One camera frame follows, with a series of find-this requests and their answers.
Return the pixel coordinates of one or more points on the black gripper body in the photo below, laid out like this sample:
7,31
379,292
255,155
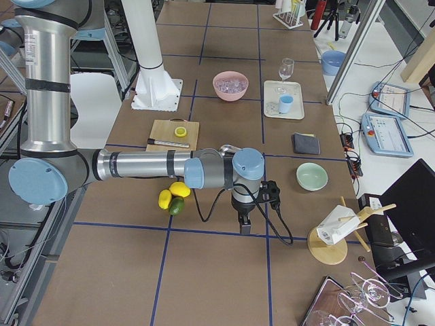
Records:
243,207

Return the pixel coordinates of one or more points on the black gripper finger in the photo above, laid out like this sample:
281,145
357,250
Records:
244,224

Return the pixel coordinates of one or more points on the green lime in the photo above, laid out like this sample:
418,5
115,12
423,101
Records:
176,206

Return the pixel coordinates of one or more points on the steel knife on board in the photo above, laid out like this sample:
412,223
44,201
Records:
157,142

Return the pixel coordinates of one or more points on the pink bowl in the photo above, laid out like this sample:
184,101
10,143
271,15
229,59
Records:
230,97

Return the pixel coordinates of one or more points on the cream bear tray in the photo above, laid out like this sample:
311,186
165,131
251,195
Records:
271,100

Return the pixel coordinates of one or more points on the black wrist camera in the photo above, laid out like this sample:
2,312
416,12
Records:
269,192

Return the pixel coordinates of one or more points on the clear wine glass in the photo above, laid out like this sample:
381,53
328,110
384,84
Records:
285,71

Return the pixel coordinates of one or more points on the aluminium frame post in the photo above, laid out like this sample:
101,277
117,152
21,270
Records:
370,16

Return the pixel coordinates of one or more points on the wooden mug tree stand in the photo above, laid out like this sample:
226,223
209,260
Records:
335,254

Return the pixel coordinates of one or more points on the teach pendant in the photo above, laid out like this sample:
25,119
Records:
385,135
390,99

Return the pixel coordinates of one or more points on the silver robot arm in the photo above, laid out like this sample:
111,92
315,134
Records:
51,165

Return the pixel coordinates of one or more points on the yellow lemon upper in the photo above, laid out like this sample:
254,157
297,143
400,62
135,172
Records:
180,189

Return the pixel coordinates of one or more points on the wine glasses on rack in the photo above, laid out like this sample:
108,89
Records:
363,302

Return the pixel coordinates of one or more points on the yellow lemon left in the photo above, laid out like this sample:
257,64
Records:
164,199

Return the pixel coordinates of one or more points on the lower teach pendant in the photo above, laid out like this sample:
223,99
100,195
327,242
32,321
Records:
385,135

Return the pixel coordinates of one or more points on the white carton on stand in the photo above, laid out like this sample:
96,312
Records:
339,223

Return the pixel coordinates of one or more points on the wooden cutting board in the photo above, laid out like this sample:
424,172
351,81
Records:
164,130

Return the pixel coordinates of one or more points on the yellow lemon half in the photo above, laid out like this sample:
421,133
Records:
180,131

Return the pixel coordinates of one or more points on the blue bowl on side table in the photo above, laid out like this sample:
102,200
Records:
331,62

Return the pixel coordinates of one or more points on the red bottle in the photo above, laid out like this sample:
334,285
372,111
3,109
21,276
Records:
318,14

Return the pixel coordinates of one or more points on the metal ice scoop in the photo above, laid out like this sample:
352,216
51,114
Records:
228,150

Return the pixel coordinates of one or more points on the black tripod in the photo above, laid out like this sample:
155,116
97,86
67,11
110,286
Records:
332,18

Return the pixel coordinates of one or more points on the clear ice cubes pile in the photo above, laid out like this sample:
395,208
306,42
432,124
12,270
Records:
231,85

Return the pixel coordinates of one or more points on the clear water bottle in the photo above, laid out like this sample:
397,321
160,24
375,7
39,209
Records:
352,16

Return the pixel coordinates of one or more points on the dark grey folded cloth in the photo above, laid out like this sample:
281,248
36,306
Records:
305,144

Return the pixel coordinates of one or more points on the light blue cup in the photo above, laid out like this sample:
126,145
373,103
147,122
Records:
285,103

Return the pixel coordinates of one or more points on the upper teach pendant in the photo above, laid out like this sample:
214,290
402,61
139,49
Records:
390,99

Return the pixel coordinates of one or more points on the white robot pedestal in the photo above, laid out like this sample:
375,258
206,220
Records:
155,90

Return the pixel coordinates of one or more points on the green ceramic bowl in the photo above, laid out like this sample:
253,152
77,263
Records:
311,176

